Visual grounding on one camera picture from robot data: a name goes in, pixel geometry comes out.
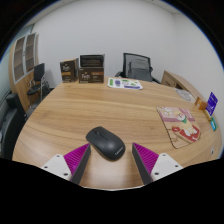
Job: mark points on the black leather armchair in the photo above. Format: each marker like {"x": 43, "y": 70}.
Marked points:
{"x": 10, "y": 126}

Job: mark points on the round grey patterned disc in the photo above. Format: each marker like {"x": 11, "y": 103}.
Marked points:
{"x": 185, "y": 95}

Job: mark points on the wooden shelf unit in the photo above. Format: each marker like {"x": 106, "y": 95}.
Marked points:
{"x": 20, "y": 63}

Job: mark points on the purple upright card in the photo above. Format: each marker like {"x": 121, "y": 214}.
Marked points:
{"x": 212, "y": 103}

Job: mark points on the black computer mouse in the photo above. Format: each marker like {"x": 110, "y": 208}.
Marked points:
{"x": 105, "y": 142}

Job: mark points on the black visitor chair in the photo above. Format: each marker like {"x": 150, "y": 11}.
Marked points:
{"x": 38, "y": 76}

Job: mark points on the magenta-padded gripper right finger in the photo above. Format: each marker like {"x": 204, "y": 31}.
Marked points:
{"x": 148, "y": 159}

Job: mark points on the white green purple sticker sheet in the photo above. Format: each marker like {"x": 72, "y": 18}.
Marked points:
{"x": 125, "y": 83}

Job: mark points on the small green box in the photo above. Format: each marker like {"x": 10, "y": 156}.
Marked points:
{"x": 213, "y": 124}

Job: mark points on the small orange box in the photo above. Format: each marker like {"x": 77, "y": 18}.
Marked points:
{"x": 201, "y": 103}

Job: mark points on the wooden side cabinet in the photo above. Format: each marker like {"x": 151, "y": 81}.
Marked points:
{"x": 178, "y": 81}

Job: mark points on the black mesh office chair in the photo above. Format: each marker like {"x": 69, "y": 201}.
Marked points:
{"x": 138, "y": 68}

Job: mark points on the brown box with black flap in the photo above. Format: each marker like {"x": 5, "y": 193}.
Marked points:
{"x": 91, "y": 71}

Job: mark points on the small tan box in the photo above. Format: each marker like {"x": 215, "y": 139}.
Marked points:
{"x": 208, "y": 115}

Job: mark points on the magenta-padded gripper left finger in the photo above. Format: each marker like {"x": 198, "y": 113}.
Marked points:
{"x": 75, "y": 159}

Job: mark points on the small brown cardboard box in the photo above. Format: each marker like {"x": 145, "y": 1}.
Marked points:
{"x": 68, "y": 70}

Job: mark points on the pink cartoon print mouse pad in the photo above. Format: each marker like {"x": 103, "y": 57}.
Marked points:
{"x": 180, "y": 126}

